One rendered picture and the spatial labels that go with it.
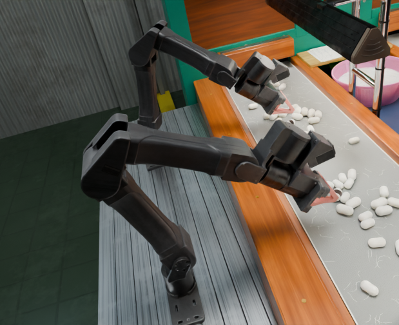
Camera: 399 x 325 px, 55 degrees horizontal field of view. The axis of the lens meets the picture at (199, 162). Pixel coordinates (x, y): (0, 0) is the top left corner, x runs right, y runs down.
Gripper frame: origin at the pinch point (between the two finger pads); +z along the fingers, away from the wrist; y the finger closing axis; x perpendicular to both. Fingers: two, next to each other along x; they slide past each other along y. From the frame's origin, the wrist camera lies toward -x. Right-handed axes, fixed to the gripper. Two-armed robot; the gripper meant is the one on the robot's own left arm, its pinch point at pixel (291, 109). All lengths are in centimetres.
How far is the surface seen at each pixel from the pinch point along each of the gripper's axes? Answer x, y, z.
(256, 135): 12.0, -1.0, -5.4
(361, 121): -9.1, -10.9, 14.9
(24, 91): 137, 208, -87
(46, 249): 141, 52, -40
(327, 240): 10.0, -48.1, -3.5
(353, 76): -17.3, 7.0, 15.9
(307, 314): 15, -65, -13
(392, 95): -18.8, 7.1, 33.6
